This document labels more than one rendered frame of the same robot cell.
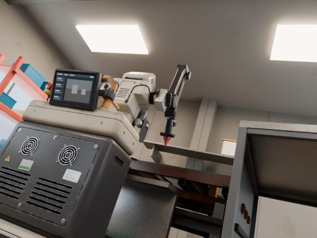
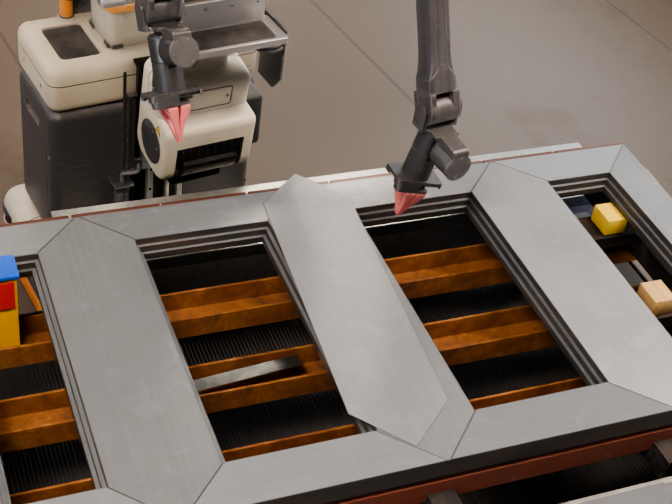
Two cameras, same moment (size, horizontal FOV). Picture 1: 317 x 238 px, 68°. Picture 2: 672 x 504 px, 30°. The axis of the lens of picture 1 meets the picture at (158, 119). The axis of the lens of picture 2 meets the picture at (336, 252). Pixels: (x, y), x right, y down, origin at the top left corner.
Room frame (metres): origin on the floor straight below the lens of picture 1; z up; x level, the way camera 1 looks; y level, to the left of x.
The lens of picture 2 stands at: (3.00, -1.58, 2.37)
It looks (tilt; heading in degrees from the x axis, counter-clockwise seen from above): 39 degrees down; 122
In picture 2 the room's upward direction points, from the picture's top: 9 degrees clockwise
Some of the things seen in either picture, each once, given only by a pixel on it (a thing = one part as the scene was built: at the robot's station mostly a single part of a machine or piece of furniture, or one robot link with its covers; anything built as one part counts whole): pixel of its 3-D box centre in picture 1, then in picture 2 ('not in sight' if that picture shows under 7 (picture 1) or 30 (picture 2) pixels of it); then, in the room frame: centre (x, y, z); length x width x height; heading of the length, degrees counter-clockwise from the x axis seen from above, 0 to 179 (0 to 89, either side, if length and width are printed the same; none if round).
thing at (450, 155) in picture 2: not in sight; (446, 137); (2.09, 0.19, 1.06); 0.12 x 0.09 x 0.12; 158
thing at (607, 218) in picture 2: not in sight; (609, 218); (2.32, 0.56, 0.79); 0.06 x 0.05 x 0.04; 149
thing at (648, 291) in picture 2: not in sight; (655, 297); (2.51, 0.40, 0.79); 0.06 x 0.05 x 0.04; 149
